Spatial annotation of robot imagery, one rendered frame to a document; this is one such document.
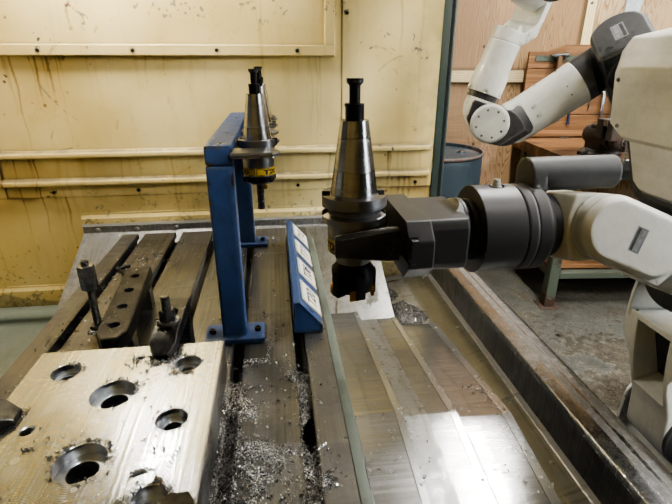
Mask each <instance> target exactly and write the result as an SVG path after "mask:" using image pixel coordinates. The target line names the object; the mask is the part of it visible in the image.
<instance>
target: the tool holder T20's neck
mask: <svg viewBox="0 0 672 504"><path fill-rule="evenodd" d="M273 166H275V163H274V158H259V159H243V167H245V168H250V169H264V168H270V167H273ZM273 175H275V173H274V174H272V175H268V176H247V175H244V176H247V177H253V178H261V177H269V176H273Z"/></svg>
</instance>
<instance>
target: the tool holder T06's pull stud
mask: <svg viewBox="0 0 672 504"><path fill-rule="evenodd" d="M346 83H347V84H348V85H349V103H345V120H347V121H362V120H364V103H360V98H361V85H362V84H363V83H364V78H346Z"/></svg>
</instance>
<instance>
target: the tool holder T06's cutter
mask: <svg viewBox="0 0 672 504"><path fill-rule="evenodd" d="M331 270H332V283H331V284H330V293H331V294H332V295H333V296H335V297H337V298H341V297H344V296H346V295H349V300H350V302H354V301H360V300H365V299H366V293H368V292H370V295H371V296H374V292H375V289H376V268H375V266H373V265H372V263H371V261H370V262H369V263H368V264H366V265H363V266H355V267H352V266H345V265H341V264H339V263H338V262H337V261H336V262H335V263H334V264H332V268H331Z"/></svg>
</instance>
